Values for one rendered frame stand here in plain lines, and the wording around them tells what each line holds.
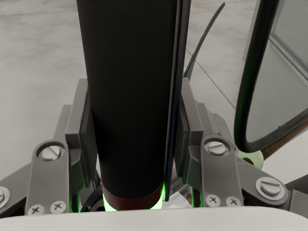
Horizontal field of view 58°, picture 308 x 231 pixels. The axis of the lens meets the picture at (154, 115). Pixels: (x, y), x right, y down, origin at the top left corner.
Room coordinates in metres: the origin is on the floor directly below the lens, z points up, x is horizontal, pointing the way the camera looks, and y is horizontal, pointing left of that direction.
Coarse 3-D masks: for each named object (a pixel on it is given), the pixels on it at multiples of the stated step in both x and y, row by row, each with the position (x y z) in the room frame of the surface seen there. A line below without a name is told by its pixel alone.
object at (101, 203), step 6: (96, 192) 0.23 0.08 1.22; (102, 192) 0.23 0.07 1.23; (90, 198) 0.23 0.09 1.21; (96, 198) 0.23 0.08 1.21; (102, 198) 0.23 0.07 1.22; (84, 204) 0.23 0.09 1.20; (90, 204) 0.22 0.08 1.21; (96, 204) 0.22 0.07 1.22; (102, 204) 0.21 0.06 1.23; (84, 210) 0.22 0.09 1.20; (90, 210) 0.21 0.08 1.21; (96, 210) 0.21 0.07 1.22; (102, 210) 0.21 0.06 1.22
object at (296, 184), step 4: (304, 176) 0.19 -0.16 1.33; (296, 180) 0.19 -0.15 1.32; (300, 180) 0.18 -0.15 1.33; (304, 180) 0.18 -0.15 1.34; (288, 184) 0.18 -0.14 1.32; (292, 184) 0.18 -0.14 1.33; (296, 184) 0.17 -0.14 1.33; (300, 184) 0.17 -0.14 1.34; (304, 184) 0.17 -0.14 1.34; (288, 188) 0.17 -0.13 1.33; (292, 188) 0.17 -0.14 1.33; (296, 188) 0.16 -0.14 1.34; (300, 188) 0.16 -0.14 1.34; (304, 188) 0.16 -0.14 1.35; (304, 192) 0.15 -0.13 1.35
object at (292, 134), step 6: (306, 120) 0.24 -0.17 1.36; (300, 126) 0.23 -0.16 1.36; (306, 126) 0.24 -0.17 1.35; (294, 132) 0.22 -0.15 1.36; (282, 138) 0.21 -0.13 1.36; (288, 138) 0.22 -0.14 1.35; (270, 144) 0.20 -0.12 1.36; (276, 144) 0.20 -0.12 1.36; (282, 144) 0.21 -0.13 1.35; (264, 150) 0.19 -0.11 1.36; (270, 150) 0.20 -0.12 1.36; (276, 150) 0.20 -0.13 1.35; (264, 156) 0.19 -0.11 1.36; (252, 162) 0.18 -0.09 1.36
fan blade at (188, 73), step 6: (222, 6) 0.40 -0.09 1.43; (216, 12) 0.41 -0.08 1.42; (216, 18) 0.38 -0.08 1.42; (210, 24) 0.39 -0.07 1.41; (204, 36) 0.37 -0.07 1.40; (198, 48) 0.36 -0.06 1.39; (192, 54) 0.40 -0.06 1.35; (192, 60) 0.35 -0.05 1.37; (192, 66) 0.40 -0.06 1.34; (186, 72) 0.34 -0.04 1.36
